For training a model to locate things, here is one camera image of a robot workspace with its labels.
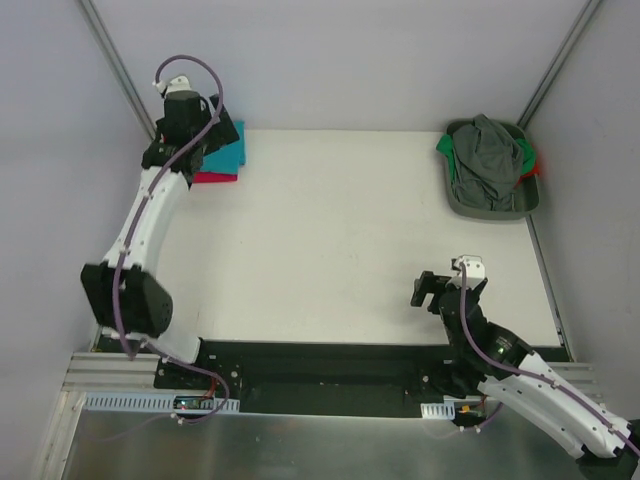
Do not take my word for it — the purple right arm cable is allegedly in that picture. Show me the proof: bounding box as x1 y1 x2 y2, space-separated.
460 264 640 456

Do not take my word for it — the grey t-shirt in bin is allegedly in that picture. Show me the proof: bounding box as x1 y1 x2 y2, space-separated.
452 114 524 212

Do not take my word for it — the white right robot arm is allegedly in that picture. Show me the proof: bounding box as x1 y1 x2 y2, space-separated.
198 130 639 465

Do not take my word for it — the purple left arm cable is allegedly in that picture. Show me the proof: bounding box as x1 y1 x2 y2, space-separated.
112 54 225 361

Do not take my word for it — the aluminium frame post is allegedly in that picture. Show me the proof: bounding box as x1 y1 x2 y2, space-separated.
74 0 155 139
517 0 606 130

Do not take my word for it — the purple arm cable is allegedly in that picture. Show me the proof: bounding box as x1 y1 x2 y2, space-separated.
112 54 225 361
460 264 640 456

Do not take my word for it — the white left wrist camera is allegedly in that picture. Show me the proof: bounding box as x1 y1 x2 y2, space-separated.
152 75 191 97

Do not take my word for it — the folded magenta t-shirt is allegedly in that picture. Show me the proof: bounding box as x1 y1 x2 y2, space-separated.
193 172 238 184

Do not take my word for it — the left aluminium frame post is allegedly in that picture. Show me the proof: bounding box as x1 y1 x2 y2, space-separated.
74 0 155 139

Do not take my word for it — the right aluminium frame post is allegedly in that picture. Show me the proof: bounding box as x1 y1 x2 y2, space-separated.
517 0 606 130

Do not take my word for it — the teal t-shirt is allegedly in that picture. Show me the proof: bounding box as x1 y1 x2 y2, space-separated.
201 120 246 175

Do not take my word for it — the red t-shirt in bin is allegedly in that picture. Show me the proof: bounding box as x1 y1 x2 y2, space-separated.
516 139 540 187

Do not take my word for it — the aluminium front rail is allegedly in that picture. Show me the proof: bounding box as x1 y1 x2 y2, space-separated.
64 349 166 391

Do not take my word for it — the white slotted cable duct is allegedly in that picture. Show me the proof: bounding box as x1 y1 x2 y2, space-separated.
84 393 240 415

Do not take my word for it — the green t-shirt in bin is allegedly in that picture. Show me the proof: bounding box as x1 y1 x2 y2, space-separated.
436 134 456 183

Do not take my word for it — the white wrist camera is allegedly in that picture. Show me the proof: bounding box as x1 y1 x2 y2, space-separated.
152 75 191 97
449 255 486 289

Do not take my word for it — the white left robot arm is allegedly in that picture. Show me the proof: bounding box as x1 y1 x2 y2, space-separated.
80 87 238 389

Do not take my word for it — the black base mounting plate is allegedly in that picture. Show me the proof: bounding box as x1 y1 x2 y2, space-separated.
154 340 480 418

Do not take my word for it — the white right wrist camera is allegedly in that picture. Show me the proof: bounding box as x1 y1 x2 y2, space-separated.
449 255 486 289

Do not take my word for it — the grey plastic laundry bin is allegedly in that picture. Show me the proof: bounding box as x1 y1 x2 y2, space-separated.
445 119 539 221

